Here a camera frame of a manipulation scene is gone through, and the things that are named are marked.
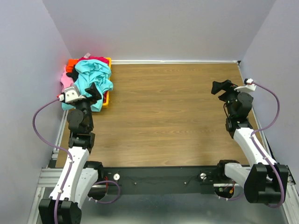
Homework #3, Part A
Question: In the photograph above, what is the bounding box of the orange t shirt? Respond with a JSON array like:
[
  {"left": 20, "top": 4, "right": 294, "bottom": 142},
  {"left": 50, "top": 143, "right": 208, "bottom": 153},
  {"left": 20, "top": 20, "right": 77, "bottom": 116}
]
[{"left": 65, "top": 59, "right": 78, "bottom": 73}]

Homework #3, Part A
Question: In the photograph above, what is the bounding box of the turquoise t shirt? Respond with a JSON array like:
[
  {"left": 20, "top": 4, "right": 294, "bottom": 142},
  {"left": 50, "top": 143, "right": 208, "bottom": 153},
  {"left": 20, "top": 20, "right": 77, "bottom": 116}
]
[{"left": 62, "top": 60, "right": 114, "bottom": 112}]

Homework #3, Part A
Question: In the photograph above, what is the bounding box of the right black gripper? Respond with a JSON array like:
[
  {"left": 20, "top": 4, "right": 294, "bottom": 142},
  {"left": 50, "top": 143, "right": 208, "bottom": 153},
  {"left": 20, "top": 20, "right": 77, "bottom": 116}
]
[{"left": 211, "top": 79, "right": 249, "bottom": 117}]

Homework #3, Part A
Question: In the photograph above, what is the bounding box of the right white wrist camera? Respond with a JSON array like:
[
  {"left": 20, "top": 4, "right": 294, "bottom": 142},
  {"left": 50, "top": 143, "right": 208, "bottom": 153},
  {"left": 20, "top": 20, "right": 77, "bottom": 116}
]
[{"left": 234, "top": 78, "right": 256, "bottom": 93}]

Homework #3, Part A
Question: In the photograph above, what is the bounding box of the magenta t shirt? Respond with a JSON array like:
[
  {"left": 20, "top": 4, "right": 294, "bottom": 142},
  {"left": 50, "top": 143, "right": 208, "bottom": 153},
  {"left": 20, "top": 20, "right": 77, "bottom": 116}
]
[{"left": 78, "top": 56, "right": 109, "bottom": 65}]

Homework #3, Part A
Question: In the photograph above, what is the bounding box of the pink t shirt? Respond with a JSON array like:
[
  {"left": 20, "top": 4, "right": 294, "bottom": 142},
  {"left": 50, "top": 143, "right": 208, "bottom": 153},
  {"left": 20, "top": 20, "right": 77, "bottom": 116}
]
[{"left": 60, "top": 65, "right": 74, "bottom": 90}]

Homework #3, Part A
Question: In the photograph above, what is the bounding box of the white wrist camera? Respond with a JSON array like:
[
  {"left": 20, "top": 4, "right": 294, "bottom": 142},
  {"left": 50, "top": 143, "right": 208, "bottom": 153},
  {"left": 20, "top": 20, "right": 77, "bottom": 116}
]
[
  {"left": 57, "top": 86, "right": 81, "bottom": 104},
  {"left": 234, "top": 78, "right": 256, "bottom": 93}
]

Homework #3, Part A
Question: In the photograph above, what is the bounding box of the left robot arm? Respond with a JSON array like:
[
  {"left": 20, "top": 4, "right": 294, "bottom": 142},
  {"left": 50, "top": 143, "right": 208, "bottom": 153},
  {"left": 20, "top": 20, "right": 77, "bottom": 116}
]
[{"left": 38, "top": 83, "right": 104, "bottom": 224}]

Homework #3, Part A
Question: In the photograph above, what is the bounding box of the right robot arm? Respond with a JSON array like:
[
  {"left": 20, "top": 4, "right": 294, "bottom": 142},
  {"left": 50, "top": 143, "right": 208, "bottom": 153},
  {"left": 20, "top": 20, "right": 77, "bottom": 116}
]
[{"left": 211, "top": 79, "right": 289, "bottom": 208}]

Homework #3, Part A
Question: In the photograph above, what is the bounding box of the aluminium frame rail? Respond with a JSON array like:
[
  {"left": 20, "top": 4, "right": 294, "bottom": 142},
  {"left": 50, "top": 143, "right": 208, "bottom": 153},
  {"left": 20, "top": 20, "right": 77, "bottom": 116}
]
[{"left": 27, "top": 107, "right": 71, "bottom": 224}]

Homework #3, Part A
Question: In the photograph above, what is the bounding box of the black t shirt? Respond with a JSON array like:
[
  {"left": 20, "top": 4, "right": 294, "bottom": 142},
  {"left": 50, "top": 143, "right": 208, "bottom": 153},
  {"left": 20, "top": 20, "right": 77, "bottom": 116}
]
[{"left": 66, "top": 67, "right": 79, "bottom": 82}]

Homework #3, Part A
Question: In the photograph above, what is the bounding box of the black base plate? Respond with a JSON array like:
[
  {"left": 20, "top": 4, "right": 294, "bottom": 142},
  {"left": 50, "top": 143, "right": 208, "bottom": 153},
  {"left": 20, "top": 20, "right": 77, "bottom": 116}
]
[{"left": 86, "top": 166, "right": 243, "bottom": 206}]

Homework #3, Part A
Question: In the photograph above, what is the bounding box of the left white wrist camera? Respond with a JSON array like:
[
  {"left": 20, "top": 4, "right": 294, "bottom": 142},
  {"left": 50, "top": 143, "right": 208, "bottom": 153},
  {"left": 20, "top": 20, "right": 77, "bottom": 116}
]
[{"left": 57, "top": 86, "right": 81, "bottom": 104}]

